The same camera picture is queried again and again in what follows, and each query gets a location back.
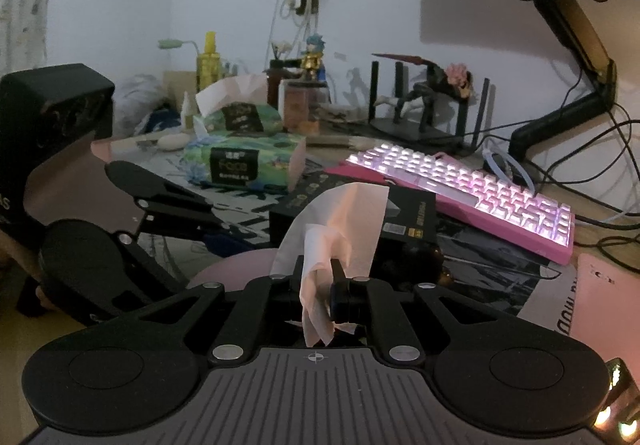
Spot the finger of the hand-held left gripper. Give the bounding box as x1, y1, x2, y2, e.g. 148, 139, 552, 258
132, 185, 221, 238
117, 232, 191, 311

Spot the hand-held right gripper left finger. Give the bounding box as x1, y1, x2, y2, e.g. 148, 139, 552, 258
132, 255, 306, 366

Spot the dark brown bottle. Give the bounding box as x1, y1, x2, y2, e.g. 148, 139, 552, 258
267, 42, 296, 108

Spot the white coiled cable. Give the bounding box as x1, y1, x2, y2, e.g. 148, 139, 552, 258
482, 145, 536, 188

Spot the black cable tangle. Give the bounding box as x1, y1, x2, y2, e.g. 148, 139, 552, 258
500, 0, 640, 276

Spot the clear glass jar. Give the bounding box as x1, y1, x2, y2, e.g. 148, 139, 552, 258
280, 80, 323, 133

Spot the black figurine with pink hair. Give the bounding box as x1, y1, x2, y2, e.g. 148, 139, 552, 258
372, 52, 476, 131

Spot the black charger box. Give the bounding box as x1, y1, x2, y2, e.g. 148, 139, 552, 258
270, 170, 441, 276

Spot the open green tissue pack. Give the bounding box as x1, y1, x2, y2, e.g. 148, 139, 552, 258
192, 72, 283, 136

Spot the pink backlit keyboard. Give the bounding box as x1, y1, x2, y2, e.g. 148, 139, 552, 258
325, 142, 576, 266

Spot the white plastic bag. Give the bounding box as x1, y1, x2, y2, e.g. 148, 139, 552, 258
112, 72, 171, 131

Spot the yellow spray bottle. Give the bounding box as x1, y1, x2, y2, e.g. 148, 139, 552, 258
196, 31, 222, 91

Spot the green floral tissue pack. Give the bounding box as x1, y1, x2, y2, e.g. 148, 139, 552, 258
182, 132, 307, 191

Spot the black router with antennas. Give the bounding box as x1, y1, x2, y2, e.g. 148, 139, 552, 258
369, 60, 491, 158

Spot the pink mouse pad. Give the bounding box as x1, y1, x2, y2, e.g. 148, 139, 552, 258
575, 252, 640, 361

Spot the pale green desk lamp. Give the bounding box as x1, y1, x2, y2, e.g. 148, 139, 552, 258
157, 38, 201, 52

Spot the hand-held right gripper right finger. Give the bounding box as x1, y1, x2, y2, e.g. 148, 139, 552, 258
327, 257, 496, 366

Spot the person's left hand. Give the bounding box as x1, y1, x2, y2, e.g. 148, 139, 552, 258
0, 230, 56, 316

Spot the small white bottle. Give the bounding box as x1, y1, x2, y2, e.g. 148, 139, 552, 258
181, 92, 196, 131

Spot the blue-haired gold armour figurine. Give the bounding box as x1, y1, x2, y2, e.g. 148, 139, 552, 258
297, 32, 331, 86

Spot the patterned curtain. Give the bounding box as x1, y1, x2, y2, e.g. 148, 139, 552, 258
0, 0, 58, 76

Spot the white oval object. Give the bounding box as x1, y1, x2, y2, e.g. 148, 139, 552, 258
157, 132, 191, 151

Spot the glowing glass computer case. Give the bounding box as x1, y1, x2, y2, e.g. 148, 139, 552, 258
595, 357, 640, 445

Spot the white tissue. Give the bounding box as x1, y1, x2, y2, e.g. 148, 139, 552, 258
270, 182, 391, 346

